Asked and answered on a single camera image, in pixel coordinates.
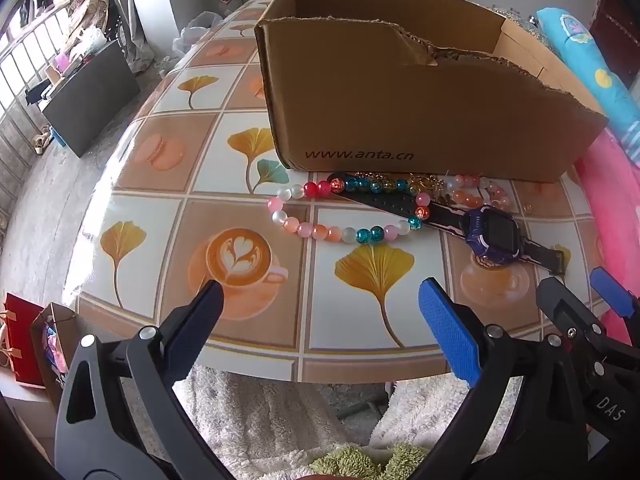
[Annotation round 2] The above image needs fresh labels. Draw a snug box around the white fluffy blanket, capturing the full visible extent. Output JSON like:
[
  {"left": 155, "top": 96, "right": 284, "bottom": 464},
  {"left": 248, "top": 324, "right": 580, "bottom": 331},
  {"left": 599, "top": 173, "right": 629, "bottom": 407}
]
[{"left": 172, "top": 362, "right": 526, "bottom": 480}]

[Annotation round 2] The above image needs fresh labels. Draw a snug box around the purple smartwatch with black strap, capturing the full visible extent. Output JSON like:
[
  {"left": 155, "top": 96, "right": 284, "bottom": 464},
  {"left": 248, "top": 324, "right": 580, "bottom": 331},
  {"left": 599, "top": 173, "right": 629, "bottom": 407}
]
[{"left": 327, "top": 172, "right": 566, "bottom": 275}]

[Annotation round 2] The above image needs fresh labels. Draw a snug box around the green fluffy cloth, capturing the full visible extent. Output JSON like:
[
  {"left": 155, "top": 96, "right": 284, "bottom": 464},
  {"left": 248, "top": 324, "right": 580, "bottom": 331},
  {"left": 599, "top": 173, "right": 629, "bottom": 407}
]
[{"left": 310, "top": 442, "right": 428, "bottom": 480}]

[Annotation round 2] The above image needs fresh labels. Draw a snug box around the gold chain bracelet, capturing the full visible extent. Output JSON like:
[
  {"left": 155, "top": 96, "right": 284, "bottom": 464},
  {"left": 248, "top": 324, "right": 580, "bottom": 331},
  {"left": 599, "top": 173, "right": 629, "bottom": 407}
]
[{"left": 407, "top": 174, "right": 448, "bottom": 203}]

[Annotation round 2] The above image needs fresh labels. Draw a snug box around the brown paper bag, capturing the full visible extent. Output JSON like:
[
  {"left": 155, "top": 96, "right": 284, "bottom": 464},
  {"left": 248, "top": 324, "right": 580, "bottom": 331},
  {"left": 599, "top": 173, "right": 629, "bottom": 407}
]
[{"left": 30, "top": 302, "right": 81, "bottom": 411}]

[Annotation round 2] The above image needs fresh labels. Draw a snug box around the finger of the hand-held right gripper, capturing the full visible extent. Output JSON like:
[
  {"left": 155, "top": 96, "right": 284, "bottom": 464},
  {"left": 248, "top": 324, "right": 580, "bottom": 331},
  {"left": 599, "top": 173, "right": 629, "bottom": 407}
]
[
  {"left": 589, "top": 267, "right": 640, "bottom": 346},
  {"left": 536, "top": 276, "right": 608, "bottom": 356}
]

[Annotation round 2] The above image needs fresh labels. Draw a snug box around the red paper bag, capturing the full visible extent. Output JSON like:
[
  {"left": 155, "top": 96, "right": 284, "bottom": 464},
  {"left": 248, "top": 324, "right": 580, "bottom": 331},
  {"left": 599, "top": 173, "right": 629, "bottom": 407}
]
[{"left": 0, "top": 292, "right": 46, "bottom": 388}]

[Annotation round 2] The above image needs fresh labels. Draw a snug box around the multicolour bead bracelet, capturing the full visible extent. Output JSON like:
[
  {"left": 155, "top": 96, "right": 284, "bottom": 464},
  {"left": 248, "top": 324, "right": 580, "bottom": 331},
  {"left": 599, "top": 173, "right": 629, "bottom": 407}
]
[{"left": 267, "top": 176, "right": 432, "bottom": 245}]

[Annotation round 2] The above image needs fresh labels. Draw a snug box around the clear plastic bag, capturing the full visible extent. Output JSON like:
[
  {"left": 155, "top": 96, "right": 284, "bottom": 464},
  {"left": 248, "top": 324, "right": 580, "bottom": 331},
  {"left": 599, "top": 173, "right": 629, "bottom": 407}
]
[{"left": 172, "top": 10, "right": 223, "bottom": 58}]

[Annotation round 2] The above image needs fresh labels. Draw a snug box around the pink flower blanket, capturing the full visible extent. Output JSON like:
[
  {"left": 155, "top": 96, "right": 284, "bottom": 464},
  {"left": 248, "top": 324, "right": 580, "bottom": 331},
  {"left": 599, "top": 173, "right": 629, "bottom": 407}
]
[{"left": 575, "top": 127, "right": 640, "bottom": 346}]

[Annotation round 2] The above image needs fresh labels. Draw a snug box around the dark red door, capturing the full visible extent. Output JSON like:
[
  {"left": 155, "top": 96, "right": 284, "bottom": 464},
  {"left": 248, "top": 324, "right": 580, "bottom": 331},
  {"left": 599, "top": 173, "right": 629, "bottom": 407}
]
[{"left": 587, "top": 0, "right": 640, "bottom": 91}]

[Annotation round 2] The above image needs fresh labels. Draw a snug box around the brown cardboard box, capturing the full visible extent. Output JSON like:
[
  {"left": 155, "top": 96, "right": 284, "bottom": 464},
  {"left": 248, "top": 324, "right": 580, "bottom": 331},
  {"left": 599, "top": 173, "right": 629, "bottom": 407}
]
[{"left": 254, "top": 0, "right": 609, "bottom": 184}]

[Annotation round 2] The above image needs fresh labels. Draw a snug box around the beige woven bag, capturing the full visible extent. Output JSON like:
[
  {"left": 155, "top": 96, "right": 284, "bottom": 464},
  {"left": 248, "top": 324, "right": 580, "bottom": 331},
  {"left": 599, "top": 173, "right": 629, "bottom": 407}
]
[{"left": 67, "top": 0, "right": 118, "bottom": 46}]

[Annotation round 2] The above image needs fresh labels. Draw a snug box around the dark grey cabinet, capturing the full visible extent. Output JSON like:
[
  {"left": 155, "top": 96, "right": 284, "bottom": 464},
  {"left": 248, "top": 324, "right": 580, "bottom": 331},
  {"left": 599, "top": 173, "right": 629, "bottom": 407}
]
[{"left": 42, "top": 37, "right": 142, "bottom": 158}]

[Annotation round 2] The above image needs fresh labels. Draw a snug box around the green floral lace pillow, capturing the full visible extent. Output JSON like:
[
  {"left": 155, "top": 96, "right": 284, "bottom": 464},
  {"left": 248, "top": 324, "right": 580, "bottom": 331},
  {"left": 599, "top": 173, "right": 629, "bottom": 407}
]
[{"left": 492, "top": 5, "right": 556, "bottom": 53}]

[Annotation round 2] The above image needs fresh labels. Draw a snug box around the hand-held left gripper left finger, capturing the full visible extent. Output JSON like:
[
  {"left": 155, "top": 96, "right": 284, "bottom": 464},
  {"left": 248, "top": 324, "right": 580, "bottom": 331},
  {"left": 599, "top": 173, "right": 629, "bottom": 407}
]
[{"left": 54, "top": 280, "right": 226, "bottom": 480}]

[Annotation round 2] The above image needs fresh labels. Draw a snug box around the blue cartoon pillow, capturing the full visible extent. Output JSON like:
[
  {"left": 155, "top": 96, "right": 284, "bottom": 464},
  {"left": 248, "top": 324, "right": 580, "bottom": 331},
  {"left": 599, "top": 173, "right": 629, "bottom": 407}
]
[{"left": 536, "top": 7, "right": 640, "bottom": 136}]

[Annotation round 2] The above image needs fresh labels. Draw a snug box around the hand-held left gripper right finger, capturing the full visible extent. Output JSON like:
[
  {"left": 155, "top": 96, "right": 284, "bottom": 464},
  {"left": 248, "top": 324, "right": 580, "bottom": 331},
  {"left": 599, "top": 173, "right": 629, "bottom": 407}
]
[{"left": 419, "top": 276, "right": 591, "bottom": 480}]

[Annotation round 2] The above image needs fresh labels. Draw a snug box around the pink and orange bead bracelet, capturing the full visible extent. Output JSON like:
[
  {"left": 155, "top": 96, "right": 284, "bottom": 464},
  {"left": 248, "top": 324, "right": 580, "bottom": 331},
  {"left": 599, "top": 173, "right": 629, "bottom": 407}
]
[{"left": 442, "top": 174, "right": 513, "bottom": 211}]

